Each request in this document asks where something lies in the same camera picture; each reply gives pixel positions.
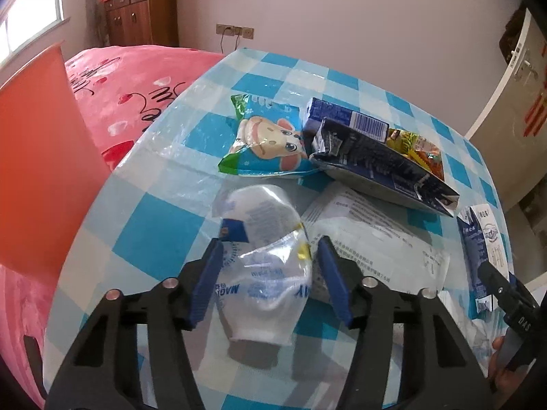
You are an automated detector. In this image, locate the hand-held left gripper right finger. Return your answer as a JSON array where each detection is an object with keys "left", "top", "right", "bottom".
[{"left": 316, "top": 236, "right": 498, "bottom": 410}]

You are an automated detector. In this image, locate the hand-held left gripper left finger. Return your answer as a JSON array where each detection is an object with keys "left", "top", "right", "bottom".
[{"left": 45, "top": 239, "right": 225, "bottom": 410}]

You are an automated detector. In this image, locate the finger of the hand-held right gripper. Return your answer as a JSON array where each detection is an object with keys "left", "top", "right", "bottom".
[{"left": 478, "top": 260, "right": 516, "bottom": 310}]

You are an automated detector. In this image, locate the blue white milk carton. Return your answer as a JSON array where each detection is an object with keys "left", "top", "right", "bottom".
[{"left": 456, "top": 206, "right": 511, "bottom": 319}]

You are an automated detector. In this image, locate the clear plastic wrapper blue print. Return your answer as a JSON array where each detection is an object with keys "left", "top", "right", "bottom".
[{"left": 212, "top": 184, "right": 315, "bottom": 346}]

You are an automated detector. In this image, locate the yellow green snack wrapper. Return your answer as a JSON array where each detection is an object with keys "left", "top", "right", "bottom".
[{"left": 387, "top": 128, "right": 445, "bottom": 182}]

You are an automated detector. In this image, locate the cartoon print snack packet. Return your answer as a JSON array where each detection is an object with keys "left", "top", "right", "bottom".
[{"left": 218, "top": 93, "right": 325, "bottom": 179}]

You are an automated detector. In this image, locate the orange plastic basin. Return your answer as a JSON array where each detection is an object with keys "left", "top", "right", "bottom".
[{"left": 0, "top": 40, "right": 112, "bottom": 274}]

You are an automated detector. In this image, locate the person's right hand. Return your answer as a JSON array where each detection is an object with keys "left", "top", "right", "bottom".
[{"left": 487, "top": 337, "right": 531, "bottom": 394}]

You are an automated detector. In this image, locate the crumpled clear plastic bag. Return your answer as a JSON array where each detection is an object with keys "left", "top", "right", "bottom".
[{"left": 438, "top": 290, "right": 496, "bottom": 368}]

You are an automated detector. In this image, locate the white printed plastic bag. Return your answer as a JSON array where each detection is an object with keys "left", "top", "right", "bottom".
[{"left": 301, "top": 188, "right": 451, "bottom": 304}]

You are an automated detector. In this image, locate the dark blue foil packet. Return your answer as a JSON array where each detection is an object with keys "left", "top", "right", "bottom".
[{"left": 308, "top": 116, "right": 460, "bottom": 218}]

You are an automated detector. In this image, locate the red door decoration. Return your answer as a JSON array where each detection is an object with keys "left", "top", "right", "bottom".
[{"left": 525, "top": 94, "right": 547, "bottom": 137}]

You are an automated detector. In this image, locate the blue carton with white label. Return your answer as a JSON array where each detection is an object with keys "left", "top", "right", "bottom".
[{"left": 303, "top": 97, "right": 389, "bottom": 141}]

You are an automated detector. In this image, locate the white door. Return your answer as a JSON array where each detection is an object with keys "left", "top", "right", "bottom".
[{"left": 464, "top": 9, "right": 547, "bottom": 210}]

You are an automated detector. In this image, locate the pink printed blanket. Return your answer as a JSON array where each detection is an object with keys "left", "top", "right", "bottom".
[{"left": 0, "top": 45, "right": 227, "bottom": 408}]

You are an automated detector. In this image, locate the dark cloth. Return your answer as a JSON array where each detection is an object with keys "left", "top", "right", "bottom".
[{"left": 499, "top": 6, "right": 524, "bottom": 65}]

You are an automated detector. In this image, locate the brown wooden cabinet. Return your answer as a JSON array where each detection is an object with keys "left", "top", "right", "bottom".
[{"left": 104, "top": 0, "right": 178, "bottom": 47}]

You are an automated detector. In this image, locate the window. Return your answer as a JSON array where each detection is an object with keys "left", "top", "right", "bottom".
[{"left": 0, "top": 0, "right": 69, "bottom": 67}]

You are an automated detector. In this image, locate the metal door handle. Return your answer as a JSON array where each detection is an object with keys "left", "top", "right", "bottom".
[{"left": 510, "top": 45, "right": 531, "bottom": 78}]

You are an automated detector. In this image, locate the thin wall cable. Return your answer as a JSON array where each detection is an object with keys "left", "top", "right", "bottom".
[{"left": 219, "top": 30, "right": 240, "bottom": 54}]

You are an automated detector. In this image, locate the wall socket strip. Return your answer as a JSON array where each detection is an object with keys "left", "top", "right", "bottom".
[{"left": 216, "top": 24, "right": 255, "bottom": 40}]

